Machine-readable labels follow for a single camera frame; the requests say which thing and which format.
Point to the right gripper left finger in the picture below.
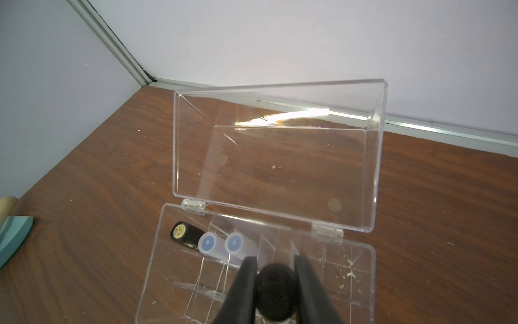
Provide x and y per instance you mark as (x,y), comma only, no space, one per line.
(239,305)

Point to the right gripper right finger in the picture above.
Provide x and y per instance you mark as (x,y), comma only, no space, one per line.
(314,304)

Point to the black lipstick pair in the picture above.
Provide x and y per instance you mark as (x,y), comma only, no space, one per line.
(276,292)

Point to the black lipstick gold band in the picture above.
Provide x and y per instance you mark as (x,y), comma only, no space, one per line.
(186,235)

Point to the clear acrylic lipstick organizer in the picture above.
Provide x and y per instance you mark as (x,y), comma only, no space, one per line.
(295,168)

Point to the teal dustpan tray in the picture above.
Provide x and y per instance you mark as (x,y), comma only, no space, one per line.
(13,233)

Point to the green rake wooden handle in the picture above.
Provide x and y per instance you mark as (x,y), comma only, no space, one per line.
(6,206)

